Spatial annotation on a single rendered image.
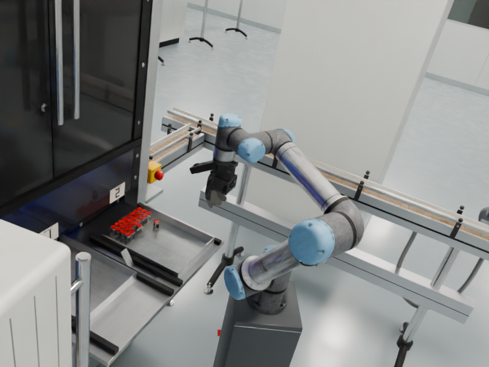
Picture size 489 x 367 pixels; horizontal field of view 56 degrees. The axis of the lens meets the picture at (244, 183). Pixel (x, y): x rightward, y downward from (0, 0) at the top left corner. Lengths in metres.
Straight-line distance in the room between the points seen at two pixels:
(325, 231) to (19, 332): 0.77
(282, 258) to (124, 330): 0.53
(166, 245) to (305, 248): 0.72
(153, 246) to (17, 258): 1.11
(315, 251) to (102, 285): 0.75
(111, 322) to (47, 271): 0.83
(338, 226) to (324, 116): 1.75
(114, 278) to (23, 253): 0.94
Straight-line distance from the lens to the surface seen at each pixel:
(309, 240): 1.22
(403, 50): 2.77
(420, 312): 2.72
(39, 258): 0.72
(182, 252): 1.78
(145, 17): 1.65
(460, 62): 9.38
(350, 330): 2.98
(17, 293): 0.68
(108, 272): 1.68
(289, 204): 3.25
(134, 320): 1.53
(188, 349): 2.61
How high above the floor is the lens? 2.02
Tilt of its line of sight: 30 degrees down
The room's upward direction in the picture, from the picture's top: 12 degrees clockwise
